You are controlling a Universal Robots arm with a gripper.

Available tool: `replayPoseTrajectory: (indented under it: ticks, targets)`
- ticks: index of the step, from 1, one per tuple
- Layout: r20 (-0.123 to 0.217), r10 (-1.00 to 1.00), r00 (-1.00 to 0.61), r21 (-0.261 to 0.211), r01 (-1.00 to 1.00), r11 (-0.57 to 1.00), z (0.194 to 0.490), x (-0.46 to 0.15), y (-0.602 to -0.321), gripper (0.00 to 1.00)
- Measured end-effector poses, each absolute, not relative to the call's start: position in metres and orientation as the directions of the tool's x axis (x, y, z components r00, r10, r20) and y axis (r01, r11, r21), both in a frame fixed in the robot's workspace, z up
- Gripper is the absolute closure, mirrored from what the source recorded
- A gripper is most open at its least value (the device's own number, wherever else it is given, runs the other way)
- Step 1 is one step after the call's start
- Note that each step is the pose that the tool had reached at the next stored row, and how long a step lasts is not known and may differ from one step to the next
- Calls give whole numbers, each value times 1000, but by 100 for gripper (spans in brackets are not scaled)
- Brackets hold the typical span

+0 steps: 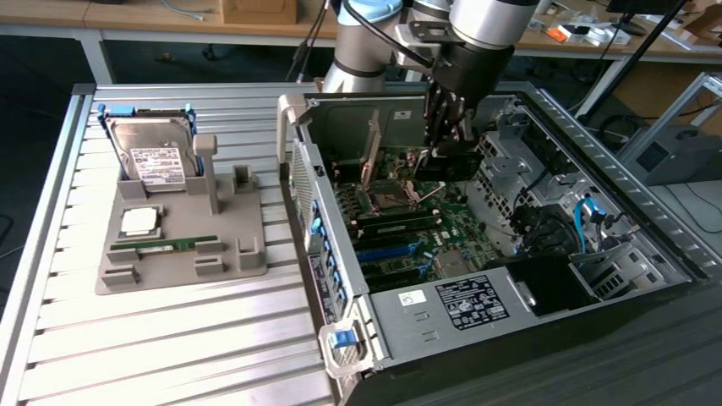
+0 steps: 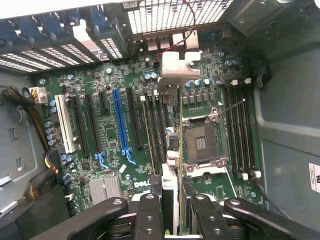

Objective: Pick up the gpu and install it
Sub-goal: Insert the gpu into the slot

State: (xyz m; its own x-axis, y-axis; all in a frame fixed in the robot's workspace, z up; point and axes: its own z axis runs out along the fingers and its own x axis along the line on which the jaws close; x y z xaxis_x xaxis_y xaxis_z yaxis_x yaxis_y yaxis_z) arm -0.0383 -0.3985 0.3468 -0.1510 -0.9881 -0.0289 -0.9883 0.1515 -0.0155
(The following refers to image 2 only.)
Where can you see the gray power supply unit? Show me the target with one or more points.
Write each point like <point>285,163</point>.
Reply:
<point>10,140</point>

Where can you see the blue expansion slot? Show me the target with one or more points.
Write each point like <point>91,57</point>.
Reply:
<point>119,120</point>

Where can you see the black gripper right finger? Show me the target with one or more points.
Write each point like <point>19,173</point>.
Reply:
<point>212,222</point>

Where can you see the black plastic shroud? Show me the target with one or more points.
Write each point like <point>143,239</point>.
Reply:
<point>42,217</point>

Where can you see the silver chipset heatsink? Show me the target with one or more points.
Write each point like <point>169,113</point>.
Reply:
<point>105,188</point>

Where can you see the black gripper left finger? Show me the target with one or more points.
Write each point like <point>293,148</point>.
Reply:
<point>148,220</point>

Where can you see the open black PC case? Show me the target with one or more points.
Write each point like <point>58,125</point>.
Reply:
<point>287,112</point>

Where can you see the silver socket cover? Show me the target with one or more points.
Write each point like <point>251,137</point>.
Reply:
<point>207,172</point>

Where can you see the white expansion slot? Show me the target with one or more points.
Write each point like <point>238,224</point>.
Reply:
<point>63,122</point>

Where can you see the green motherboard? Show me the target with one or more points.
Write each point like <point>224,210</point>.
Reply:
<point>112,75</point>

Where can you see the CPU socket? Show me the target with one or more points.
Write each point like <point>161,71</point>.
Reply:
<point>202,140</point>

